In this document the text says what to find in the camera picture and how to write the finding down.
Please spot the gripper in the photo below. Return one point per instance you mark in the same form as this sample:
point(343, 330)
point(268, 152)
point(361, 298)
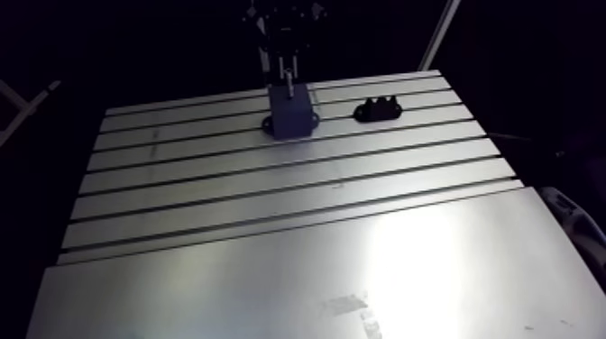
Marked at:
point(285, 29)

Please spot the steel bolt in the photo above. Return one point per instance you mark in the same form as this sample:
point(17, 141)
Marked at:
point(288, 84)

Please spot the dark blue-grey block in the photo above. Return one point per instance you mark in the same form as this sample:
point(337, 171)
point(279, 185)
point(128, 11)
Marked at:
point(290, 114)

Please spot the black oval holder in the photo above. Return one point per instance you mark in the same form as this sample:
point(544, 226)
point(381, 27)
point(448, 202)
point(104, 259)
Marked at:
point(378, 110)

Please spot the pale metal post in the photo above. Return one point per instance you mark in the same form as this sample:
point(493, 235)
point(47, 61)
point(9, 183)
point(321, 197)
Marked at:
point(439, 34)

